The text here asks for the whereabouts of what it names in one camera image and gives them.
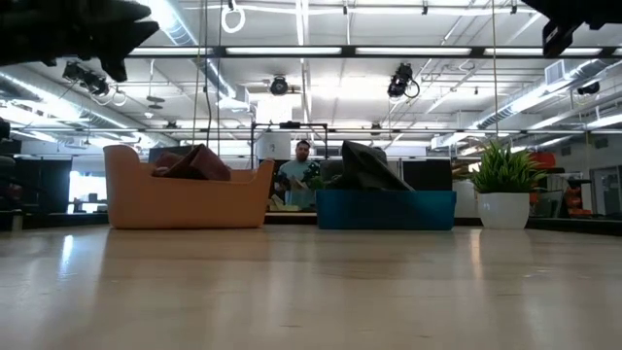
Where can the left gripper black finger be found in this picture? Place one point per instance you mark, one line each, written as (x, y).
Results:
(124, 12)
(128, 44)

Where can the grey-green hat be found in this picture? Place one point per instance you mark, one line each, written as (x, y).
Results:
(364, 170)
(333, 171)

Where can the red object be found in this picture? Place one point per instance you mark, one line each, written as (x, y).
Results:
(542, 160)

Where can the orange plastic bin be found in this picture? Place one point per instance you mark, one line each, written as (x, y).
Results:
(184, 204)

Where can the green potted plant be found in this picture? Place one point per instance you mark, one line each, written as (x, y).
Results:
(505, 170)

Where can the orange machine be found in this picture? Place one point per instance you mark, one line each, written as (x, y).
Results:
(579, 201)

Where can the person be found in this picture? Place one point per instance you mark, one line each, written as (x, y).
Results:
(299, 170)

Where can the white plant pot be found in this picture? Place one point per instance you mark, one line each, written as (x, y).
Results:
(503, 211)

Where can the black beam with light strips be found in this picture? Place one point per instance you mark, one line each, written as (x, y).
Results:
(347, 50)

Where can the black partition panel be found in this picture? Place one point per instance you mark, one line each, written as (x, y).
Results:
(427, 175)

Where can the blue plastic bin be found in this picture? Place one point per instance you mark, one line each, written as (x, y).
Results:
(389, 211)

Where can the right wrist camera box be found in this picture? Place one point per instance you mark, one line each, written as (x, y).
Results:
(556, 39)

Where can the black ceiling camera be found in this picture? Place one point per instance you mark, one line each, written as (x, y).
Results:
(87, 78)
(279, 85)
(401, 80)

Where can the black horizontal rail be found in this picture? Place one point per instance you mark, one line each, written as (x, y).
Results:
(437, 131)

